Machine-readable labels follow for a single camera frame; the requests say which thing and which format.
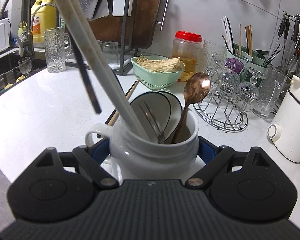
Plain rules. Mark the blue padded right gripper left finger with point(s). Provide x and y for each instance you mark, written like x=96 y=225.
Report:
x=99 y=151

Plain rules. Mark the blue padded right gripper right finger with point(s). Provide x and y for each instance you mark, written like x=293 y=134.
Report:
x=207 y=151

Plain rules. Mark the white ceramic jar with handle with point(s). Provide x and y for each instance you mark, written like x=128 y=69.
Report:
x=133 y=157

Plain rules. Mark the white ceramic soup spoon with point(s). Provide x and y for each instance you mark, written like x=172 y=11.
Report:
x=160 y=106
x=175 y=116

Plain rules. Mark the small steel fork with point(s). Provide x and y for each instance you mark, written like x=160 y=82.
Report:
x=155 y=125

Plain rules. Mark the copper coloured small spoon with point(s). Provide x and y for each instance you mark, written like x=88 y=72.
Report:
x=195 y=90

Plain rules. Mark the wooden chopstick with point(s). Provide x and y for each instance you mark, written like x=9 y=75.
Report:
x=123 y=108

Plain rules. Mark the dark kitchen faucet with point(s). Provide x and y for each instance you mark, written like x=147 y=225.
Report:
x=15 y=10

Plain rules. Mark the white electric cooker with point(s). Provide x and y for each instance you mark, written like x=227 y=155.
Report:
x=284 y=130

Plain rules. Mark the green plastic basket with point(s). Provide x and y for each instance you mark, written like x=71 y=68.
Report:
x=152 y=80

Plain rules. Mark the purple lid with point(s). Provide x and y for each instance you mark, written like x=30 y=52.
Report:
x=234 y=65

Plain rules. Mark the bundle of dried noodles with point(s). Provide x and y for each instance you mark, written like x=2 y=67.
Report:
x=161 y=66

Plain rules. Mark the green utensil holder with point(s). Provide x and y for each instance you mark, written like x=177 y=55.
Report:
x=244 y=57

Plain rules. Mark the textured glass pitcher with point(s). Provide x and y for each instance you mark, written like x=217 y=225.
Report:
x=205 y=55

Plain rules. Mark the textured glass mug right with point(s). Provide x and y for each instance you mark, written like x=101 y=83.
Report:
x=269 y=91

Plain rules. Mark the red lidded plastic jar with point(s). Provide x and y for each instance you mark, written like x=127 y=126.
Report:
x=186 y=46

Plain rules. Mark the stemmed glass in sink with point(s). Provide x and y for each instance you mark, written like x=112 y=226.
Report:
x=25 y=65

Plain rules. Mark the tall textured glass mug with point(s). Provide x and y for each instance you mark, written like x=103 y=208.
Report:
x=57 y=47

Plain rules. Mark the wooden cutting board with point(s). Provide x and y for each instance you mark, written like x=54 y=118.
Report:
x=140 y=12

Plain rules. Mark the chrome small faucet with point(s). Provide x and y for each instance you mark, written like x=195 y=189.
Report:
x=43 y=14

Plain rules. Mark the hanging utensil set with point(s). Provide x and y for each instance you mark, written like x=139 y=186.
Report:
x=289 y=31

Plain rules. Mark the yellow detergent jug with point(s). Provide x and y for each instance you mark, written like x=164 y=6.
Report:
x=39 y=42

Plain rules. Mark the wire glass drying rack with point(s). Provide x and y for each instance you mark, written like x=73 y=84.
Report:
x=225 y=107

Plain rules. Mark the black dish rack frame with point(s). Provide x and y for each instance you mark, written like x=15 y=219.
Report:
x=124 y=9

